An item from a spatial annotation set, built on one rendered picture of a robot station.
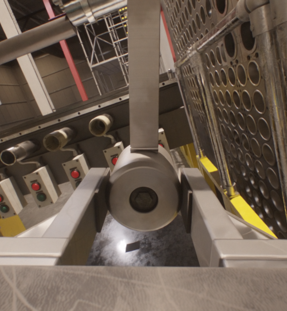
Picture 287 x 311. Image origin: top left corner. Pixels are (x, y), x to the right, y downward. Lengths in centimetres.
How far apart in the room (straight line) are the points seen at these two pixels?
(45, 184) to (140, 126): 84
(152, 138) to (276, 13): 28
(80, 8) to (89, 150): 60
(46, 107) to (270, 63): 796
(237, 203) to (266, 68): 64
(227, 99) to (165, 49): 498
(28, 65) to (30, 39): 721
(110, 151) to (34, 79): 757
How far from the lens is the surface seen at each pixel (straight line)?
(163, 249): 147
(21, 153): 92
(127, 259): 151
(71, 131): 92
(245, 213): 92
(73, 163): 89
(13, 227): 241
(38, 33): 120
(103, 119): 75
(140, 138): 15
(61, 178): 104
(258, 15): 44
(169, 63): 804
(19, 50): 124
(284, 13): 39
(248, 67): 256
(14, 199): 110
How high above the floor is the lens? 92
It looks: 15 degrees down
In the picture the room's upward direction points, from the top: 19 degrees counter-clockwise
